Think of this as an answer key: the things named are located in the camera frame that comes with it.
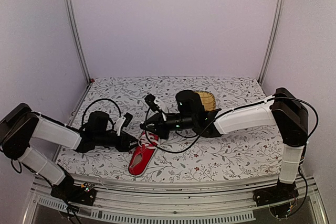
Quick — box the red canvas sneaker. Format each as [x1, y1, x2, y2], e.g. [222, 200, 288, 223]
[128, 146, 157, 177]

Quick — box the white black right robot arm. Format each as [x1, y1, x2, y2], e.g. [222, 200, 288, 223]
[140, 88, 309, 201]

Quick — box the aluminium frame post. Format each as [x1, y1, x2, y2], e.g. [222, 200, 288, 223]
[258, 0, 285, 86]
[64, 0, 91, 84]

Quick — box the left aluminium frame post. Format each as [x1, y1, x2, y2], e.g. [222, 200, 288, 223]
[64, 0, 91, 84]

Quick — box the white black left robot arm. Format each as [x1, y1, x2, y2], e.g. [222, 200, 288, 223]
[1, 103, 137, 200]

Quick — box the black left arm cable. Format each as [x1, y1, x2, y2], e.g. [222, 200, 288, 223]
[83, 98, 123, 130]

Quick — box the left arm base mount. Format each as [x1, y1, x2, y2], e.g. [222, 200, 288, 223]
[50, 183, 97, 206]

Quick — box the floral patterned table mat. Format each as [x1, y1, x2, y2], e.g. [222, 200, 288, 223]
[56, 76, 283, 183]

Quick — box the aluminium front rail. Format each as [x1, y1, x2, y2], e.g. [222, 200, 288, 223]
[23, 175, 331, 223]

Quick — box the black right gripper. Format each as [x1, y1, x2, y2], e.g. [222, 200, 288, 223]
[140, 110, 196, 139]

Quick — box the white shoelace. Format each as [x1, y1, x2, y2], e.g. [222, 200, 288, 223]
[138, 131, 160, 150]

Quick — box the woven bamboo tray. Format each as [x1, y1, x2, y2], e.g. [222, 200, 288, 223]
[194, 91, 216, 111]

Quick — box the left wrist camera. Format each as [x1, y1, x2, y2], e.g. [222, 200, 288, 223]
[114, 113, 133, 136]

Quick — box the right aluminium frame post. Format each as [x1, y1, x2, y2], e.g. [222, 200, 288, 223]
[258, 0, 285, 86]

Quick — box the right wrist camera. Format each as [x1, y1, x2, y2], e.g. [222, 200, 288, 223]
[144, 94, 169, 121]

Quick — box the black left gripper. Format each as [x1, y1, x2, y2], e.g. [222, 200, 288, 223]
[95, 130, 142, 152]

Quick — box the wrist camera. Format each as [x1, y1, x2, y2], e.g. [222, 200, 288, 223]
[114, 113, 133, 136]
[144, 94, 169, 121]

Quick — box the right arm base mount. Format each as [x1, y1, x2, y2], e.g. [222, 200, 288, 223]
[253, 181, 299, 219]

